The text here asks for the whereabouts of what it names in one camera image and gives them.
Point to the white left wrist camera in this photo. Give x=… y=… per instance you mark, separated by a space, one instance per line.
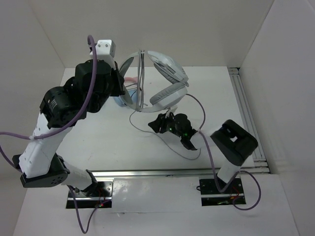
x=105 y=50

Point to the aluminium side rail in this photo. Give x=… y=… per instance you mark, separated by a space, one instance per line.
x=259 y=159

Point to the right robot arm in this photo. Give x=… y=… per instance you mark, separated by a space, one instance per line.
x=234 y=142

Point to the blue pink cat headphones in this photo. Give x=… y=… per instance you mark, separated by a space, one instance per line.
x=131 y=85

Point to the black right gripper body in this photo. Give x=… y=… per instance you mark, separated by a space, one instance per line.
x=171 y=126

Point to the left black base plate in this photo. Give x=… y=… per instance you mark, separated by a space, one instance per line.
x=101 y=197

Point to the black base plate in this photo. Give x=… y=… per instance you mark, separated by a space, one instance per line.
x=210 y=196
x=101 y=197

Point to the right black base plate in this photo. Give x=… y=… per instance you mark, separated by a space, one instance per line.
x=210 y=196

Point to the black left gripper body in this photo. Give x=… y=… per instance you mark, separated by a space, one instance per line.
x=113 y=89

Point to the white grey headphones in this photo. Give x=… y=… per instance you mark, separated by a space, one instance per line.
x=161 y=82

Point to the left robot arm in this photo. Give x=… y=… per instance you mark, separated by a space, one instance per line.
x=40 y=164

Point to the aluminium front rail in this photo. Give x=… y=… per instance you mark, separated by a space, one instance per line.
x=153 y=173

